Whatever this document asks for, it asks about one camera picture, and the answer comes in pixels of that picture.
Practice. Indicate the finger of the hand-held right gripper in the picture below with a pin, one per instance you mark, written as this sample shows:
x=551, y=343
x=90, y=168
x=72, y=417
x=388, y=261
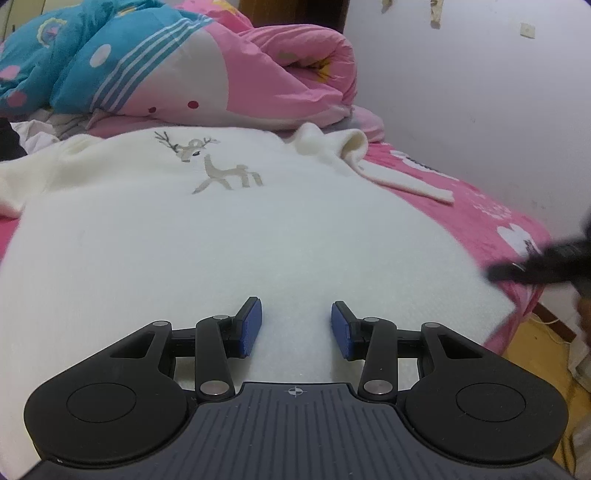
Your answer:
x=549, y=265

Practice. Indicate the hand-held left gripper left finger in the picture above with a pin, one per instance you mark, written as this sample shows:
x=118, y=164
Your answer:
x=250, y=328

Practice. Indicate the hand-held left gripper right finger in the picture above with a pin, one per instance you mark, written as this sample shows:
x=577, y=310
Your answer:
x=341, y=330

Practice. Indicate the white deer print sweater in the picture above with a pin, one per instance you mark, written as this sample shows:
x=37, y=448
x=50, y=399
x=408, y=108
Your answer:
x=231, y=240

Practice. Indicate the pink floral blanket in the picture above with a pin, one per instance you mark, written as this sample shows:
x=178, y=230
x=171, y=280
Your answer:
x=466, y=203

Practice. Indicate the long pale hanging cloth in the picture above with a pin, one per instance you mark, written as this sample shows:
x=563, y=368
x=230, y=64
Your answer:
x=436, y=14

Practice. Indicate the pink and blue quilt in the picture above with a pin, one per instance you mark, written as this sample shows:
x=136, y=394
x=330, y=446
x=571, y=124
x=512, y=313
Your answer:
x=184, y=60

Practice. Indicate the white cloth garment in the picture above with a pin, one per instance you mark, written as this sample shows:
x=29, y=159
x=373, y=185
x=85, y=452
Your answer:
x=39, y=134

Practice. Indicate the black garment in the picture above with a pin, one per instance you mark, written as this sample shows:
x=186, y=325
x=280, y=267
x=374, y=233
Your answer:
x=9, y=141

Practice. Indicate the small yellow hanging cloth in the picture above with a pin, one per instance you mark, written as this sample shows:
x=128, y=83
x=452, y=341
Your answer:
x=385, y=4

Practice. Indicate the brown wooden door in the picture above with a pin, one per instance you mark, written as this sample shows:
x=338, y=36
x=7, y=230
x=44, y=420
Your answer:
x=295, y=14

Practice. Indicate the white wall socket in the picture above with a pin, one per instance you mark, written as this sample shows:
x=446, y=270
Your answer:
x=527, y=30

